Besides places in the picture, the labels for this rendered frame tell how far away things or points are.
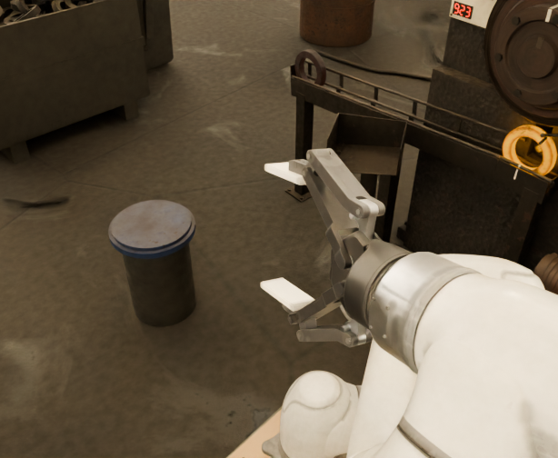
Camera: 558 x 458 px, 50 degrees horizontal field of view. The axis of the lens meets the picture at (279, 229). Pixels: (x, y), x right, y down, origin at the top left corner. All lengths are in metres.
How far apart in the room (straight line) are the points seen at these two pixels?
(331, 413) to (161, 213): 1.19
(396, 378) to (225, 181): 2.68
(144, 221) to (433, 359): 1.95
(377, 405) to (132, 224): 1.79
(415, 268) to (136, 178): 2.93
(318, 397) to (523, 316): 1.06
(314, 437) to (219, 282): 1.30
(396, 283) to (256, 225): 2.48
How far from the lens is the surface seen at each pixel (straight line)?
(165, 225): 2.27
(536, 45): 1.93
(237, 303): 2.54
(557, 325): 0.40
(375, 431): 0.58
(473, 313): 0.41
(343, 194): 0.54
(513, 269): 1.00
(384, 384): 0.62
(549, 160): 2.15
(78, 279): 2.78
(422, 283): 0.45
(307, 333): 0.63
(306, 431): 1.46
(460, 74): 2.39
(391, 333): 0.47
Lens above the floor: 1.81
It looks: 39 degrees down
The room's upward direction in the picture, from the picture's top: straight up
